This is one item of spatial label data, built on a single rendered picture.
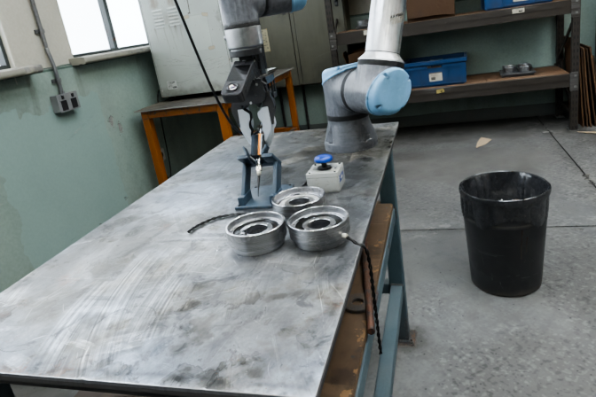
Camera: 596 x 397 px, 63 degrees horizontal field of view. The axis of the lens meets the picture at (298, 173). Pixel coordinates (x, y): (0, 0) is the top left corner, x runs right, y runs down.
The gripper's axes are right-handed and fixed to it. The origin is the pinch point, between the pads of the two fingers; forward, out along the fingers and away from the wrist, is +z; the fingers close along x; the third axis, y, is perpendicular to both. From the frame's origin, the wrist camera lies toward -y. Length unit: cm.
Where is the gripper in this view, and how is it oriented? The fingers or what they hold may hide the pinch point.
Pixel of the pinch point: (259, 142)
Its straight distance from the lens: 106.7
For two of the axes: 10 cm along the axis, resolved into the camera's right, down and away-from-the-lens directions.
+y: 2.4, -3.3, 9.1
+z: 1.5, 9.4, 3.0
